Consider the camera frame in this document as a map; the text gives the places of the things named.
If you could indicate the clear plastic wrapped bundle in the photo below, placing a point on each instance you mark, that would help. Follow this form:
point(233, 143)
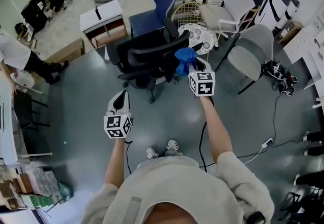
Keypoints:
point(43, 181)

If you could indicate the black side chair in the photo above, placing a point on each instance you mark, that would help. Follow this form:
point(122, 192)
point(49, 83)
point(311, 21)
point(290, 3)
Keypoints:
point(22, 109)

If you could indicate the person's right forearm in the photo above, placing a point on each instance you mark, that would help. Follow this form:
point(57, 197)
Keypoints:
point(217, 131)

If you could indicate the grey chair with black legs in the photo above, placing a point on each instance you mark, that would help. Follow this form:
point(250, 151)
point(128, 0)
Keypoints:
point(258, 35)

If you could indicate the round floral side table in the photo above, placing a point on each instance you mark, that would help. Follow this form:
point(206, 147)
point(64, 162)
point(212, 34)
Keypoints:
point(200, 34)

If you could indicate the cardboard box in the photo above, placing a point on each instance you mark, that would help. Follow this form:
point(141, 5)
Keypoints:
point(291, 31)

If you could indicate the person's right white sneaker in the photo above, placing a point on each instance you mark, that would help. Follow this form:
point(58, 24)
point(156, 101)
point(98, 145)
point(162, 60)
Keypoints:
point(172, 145)

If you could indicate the person's left forearm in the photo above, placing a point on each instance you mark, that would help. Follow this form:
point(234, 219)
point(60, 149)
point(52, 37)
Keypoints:
point(115, 164)

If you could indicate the black cabinet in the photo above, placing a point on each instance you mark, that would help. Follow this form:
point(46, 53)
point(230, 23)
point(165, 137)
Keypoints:
point(34, 16)

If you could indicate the white shelf cabinet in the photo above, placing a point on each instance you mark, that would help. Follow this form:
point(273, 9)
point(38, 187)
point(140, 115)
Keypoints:
point(298, 45)

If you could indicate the stack of brown boxes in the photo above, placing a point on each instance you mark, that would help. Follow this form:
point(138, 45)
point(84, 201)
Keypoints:
point(12, 187)

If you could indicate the person's white sneaker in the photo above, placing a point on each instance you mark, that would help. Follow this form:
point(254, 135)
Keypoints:
point(152, 153)
point(172, 145)

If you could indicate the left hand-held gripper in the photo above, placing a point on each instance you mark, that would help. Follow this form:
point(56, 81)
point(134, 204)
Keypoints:
point(116, 125)

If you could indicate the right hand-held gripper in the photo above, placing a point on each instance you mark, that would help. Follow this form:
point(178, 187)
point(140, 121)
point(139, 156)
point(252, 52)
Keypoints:
point(202, 84)

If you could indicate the black office chair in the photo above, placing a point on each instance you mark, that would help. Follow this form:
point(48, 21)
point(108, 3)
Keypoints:
point(152, 53)

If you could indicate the person's beige sweatshirt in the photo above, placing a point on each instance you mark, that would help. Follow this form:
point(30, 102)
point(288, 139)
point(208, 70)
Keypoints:
point(174, 185)

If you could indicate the teal packet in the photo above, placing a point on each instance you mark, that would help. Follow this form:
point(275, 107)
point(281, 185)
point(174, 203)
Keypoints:
point(65, 190)

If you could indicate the light grey white-framed armchair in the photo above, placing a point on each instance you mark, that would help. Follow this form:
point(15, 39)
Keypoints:
point(238, 0)

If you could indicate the white desk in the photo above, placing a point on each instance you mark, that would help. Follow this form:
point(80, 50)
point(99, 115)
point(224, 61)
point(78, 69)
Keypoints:
point(6, 136)

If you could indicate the person's left white sneaker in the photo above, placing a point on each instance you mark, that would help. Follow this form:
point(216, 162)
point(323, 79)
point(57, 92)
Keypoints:
point(152, 153)

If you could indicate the blue cloth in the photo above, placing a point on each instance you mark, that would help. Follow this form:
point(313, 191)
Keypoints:
point(184, 58)

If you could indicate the wooden chair frame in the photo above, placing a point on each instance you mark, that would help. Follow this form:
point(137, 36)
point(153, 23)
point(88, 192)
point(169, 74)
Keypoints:
point(250, 17)

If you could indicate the navy blue plastic chair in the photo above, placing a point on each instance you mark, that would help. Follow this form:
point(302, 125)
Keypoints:
point(146, 21)

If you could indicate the black bags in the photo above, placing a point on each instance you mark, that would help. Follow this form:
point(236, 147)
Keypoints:
point(308, 207)

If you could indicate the green printed boxes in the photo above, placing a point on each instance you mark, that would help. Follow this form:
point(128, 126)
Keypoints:
point(38, 201)

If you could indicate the black backpack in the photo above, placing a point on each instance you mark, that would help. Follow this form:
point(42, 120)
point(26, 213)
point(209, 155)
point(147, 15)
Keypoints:
point(19, 28)

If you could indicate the large white black machine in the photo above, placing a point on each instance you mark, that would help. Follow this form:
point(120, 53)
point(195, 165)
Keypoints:
point(276, 7)
point(291, 12)

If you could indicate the person's grey trousers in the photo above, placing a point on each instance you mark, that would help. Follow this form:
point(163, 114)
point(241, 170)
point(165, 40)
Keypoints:
point(173, 153)

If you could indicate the white plastic bag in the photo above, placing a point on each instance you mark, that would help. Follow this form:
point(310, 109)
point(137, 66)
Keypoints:
point(25, 79)

